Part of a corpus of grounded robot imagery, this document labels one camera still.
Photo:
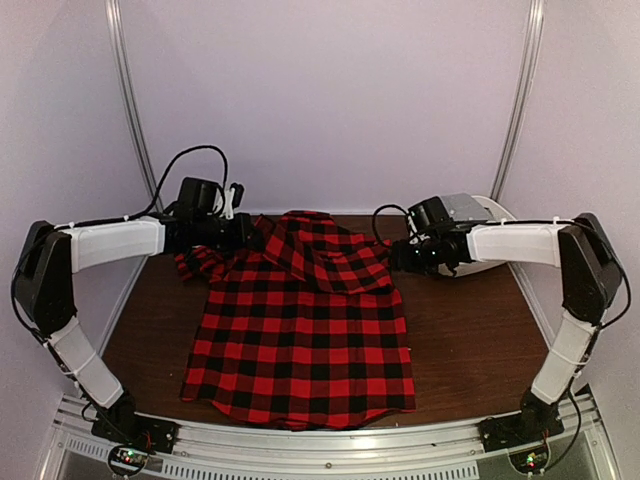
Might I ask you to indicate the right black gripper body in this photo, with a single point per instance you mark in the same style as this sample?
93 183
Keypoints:
426 259

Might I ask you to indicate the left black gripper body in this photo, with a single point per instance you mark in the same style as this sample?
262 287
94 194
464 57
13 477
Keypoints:
225 240

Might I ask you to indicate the white plastic tub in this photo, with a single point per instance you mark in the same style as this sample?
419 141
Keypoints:
464 269

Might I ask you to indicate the red black plaid shirt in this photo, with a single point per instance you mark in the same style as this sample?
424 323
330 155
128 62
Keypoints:
304 328

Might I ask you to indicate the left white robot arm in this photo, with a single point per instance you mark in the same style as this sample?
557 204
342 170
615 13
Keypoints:
66 276

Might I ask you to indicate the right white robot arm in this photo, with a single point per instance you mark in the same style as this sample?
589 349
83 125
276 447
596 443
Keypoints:
589 274

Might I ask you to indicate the grey button shirt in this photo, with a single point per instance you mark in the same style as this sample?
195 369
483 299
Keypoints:
463 207

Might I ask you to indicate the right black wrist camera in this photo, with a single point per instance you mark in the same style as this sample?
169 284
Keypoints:
429 217

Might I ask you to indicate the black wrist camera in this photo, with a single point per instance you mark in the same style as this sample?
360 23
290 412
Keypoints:
199 199
429 217

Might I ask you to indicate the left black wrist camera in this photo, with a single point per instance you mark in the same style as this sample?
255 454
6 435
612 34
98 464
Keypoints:
199 199

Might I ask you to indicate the right aluminium frame post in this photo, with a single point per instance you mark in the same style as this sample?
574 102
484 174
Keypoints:
529 59

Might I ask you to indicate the aluminium frame post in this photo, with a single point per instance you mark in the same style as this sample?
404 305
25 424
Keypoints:
132 115
529 59

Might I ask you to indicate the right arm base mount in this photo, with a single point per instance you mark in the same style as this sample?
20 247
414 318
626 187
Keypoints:
530 424

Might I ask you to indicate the aluminium front rail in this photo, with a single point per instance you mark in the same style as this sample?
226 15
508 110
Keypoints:
450 450

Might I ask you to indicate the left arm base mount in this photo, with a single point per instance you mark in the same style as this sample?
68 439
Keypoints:
121 423

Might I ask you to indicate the left aluminium frame post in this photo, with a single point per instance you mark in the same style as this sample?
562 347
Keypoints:
132 115

